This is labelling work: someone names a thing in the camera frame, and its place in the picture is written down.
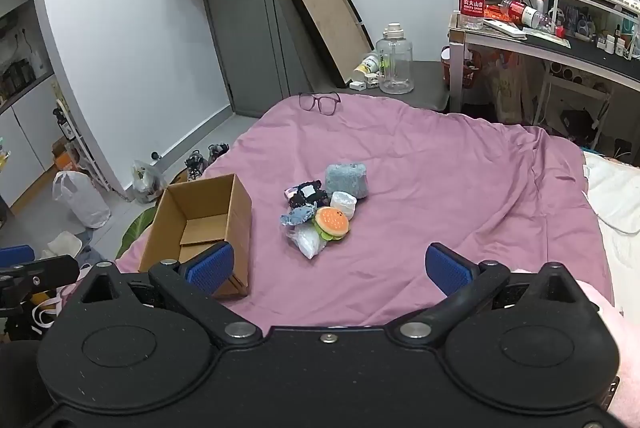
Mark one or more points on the white slippers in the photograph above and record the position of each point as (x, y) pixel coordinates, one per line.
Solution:
(62, 243)

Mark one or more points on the clear plastic bag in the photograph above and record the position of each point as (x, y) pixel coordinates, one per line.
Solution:
(147, 183)

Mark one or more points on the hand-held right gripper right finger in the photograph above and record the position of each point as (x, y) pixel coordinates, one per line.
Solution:
(447, 272)

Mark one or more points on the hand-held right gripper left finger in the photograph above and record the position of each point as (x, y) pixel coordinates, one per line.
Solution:
(210, 269)

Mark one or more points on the beige tote bag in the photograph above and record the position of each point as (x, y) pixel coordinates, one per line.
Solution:
(510, 83)

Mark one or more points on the white cabinet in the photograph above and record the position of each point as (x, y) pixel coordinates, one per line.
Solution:
(25, 133)

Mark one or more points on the orange cardboard box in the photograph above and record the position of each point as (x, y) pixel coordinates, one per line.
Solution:
(65, 156)

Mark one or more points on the purple eyeglasses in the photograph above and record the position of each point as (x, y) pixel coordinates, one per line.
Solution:
(318, 99)

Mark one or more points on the black and blue pouch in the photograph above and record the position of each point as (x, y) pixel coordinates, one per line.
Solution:
(307, 194)

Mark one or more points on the shelf with jars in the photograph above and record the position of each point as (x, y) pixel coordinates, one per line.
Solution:
(20, 78)

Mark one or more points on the pink bedsheet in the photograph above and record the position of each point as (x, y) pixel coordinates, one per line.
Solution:
(425, 168)

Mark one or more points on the small blue-grey plush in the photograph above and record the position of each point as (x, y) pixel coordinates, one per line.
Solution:
(297, 214)

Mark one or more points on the red basket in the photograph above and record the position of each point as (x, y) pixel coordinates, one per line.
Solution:
(467, 76)

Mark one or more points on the clear water jug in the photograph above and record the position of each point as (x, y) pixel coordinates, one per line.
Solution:
(395, 68)

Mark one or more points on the lying red-label bottle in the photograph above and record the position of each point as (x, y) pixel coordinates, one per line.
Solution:
(525, 13)

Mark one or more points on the clear bag of white stuffing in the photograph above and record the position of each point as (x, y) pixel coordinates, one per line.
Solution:
(307, 240)

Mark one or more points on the small pink item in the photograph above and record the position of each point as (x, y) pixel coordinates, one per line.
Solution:
(289, 193)

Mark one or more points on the grey low table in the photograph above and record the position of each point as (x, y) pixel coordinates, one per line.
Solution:
(425, 81)

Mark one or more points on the white duvet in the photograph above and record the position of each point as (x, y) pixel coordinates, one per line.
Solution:
(620, 208)

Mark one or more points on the black framed tray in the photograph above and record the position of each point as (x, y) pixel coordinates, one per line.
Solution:
(325, 18)

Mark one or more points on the hamburger plush toy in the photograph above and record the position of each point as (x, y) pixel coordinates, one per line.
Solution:
(331, 220)

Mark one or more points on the white and yellow bottle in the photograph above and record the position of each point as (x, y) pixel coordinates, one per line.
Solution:
(367, 66)

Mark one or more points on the grey door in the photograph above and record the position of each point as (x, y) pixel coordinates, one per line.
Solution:
(240, 33)

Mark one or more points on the grey-blue plush toy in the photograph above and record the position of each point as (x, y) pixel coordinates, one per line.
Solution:
(347, 180)

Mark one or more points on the white charger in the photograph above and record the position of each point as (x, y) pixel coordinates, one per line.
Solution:
(357, 85)

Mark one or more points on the white plastic bag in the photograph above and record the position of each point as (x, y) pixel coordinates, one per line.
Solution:
(80, 203)

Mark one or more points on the dark shoes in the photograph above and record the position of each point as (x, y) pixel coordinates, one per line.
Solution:
(196, 166)

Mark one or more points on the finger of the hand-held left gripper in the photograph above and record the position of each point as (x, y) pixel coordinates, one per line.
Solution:
(15, 254)
(45, 270)

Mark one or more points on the white desk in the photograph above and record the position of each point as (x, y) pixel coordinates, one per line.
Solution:
(585, 51)

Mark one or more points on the small white adapter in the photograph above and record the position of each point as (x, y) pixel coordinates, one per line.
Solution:
(373, 81)

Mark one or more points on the green plant leaf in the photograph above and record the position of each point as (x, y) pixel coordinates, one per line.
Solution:
(135, 228)

